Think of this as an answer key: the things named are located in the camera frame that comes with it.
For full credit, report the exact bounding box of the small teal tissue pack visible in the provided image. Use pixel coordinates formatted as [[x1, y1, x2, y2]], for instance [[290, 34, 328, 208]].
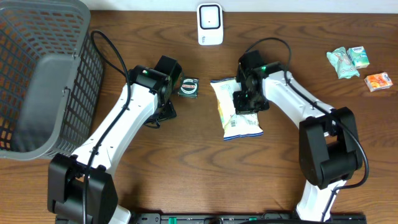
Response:
[[346, 46, 370, 69]]

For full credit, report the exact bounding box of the black right camera cable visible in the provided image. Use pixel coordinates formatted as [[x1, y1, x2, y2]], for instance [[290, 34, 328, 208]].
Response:
[[244, 37, 370, 222]]

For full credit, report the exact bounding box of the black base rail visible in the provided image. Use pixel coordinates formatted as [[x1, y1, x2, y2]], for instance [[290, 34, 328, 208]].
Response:
[[130, 212, 368, 224]]

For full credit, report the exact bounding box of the dark green round-logo box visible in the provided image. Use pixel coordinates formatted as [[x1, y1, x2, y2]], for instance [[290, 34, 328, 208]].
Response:
[[178, 77, 199, 98]]

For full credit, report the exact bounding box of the dark grey plastic basket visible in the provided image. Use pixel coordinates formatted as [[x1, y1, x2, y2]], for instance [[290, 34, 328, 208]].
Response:
[[1, 1, 104, 161]]

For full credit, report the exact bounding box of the black camera cable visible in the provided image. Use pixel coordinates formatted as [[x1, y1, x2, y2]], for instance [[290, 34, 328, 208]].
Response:
[[81, 29, 132, 224], [244, 37, 370, 222]]

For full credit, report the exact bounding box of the orange tissue pack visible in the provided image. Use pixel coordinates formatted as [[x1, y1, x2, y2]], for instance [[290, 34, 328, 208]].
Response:
[[364, 72, 393, 92]]

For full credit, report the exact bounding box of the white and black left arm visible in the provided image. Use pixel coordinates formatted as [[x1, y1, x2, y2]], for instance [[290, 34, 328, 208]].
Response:
[[47, 62, 183, 223]]

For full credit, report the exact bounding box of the white barcode scanner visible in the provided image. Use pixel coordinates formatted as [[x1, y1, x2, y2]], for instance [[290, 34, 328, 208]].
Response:
[[197, 2, 224, 45]]

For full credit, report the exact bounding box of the black left camera cable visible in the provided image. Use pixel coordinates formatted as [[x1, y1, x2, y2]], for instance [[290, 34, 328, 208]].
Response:
[[81, 29, 132, 224]]

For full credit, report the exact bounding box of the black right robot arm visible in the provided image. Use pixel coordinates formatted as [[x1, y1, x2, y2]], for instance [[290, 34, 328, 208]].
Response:
[[233, 62, 369, 222]]

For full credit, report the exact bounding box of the teal snack wrapper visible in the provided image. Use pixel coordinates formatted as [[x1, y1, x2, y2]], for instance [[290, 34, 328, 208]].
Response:
[[326, 47, 359, 79]]

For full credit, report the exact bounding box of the yellow wet wipes pack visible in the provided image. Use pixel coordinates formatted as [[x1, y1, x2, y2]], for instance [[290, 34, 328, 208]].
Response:
[[210, 78, 264, 141]]

